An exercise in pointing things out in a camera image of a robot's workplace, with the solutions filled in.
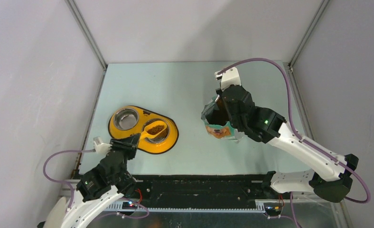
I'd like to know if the green white pet food bag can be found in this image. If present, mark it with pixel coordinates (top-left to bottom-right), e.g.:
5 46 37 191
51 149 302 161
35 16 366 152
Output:
201 95 245 143

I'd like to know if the yellow plastic scoop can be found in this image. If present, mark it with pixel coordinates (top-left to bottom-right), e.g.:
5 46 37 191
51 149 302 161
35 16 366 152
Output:
140 120 168 141

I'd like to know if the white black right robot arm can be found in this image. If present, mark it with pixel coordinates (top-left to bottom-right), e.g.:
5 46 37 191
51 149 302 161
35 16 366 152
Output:
215 85 359 203

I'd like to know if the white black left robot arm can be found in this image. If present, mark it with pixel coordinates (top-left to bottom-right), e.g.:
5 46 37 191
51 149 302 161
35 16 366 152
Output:
37 133 141 228

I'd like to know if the yellow double pet bowl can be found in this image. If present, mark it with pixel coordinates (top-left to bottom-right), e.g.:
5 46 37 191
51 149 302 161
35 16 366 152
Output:
108 105 179 154

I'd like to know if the brown pet food kibble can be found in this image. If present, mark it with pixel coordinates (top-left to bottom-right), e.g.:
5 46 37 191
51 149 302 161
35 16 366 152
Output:
147 125 168 141

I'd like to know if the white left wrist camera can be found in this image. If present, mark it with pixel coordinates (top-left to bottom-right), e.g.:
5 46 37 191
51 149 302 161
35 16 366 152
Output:
93 136 112 155

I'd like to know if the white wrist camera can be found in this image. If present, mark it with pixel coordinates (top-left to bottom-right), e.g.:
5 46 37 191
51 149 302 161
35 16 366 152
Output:
215 67 242 91
93 136 112 155

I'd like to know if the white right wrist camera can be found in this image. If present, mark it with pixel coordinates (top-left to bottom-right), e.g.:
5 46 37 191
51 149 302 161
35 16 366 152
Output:
215 67 242 91

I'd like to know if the aluminium frame rail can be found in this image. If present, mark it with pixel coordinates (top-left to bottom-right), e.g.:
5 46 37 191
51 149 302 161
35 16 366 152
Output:
58 179 301 215

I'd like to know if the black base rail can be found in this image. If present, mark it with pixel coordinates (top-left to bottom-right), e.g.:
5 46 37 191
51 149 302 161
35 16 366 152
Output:
124 171 317 210

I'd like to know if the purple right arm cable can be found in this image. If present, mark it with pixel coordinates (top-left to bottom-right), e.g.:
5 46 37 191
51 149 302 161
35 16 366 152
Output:
217 57 372 228

